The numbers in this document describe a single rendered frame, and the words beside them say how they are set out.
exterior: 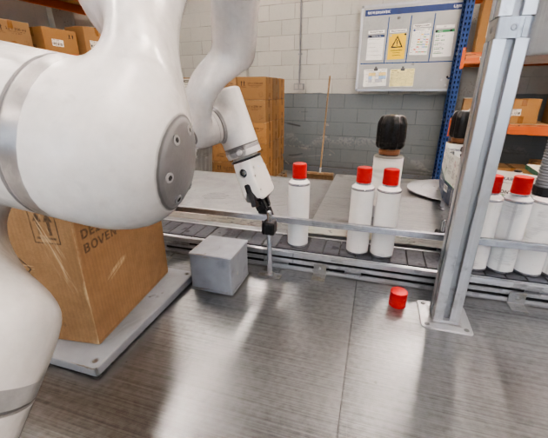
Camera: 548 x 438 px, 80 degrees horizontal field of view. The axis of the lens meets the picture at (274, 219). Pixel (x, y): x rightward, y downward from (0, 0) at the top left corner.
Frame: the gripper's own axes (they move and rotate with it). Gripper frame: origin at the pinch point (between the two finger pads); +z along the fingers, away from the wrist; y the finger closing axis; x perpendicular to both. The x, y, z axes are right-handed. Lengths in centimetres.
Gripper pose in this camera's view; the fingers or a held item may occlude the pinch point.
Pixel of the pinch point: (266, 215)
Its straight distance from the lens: 83.8
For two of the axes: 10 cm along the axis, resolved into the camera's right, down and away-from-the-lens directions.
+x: -9.0, 2.2, 3.8
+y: 2.9, -3.5, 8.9
